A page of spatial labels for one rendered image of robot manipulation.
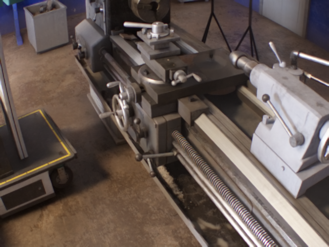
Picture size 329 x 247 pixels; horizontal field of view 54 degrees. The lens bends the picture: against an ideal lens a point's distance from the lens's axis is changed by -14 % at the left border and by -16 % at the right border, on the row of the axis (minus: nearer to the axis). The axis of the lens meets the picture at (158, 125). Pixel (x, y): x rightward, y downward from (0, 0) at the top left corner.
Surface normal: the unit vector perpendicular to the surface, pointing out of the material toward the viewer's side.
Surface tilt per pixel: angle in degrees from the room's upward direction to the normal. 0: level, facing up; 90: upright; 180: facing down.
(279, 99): 86
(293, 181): 90
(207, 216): 0
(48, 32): 90
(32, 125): 0
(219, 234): 0
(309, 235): 36
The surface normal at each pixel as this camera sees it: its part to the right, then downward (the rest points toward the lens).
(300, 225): -0.54, -0.49
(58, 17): 0.53, 0.50
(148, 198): -0.01, -0.81
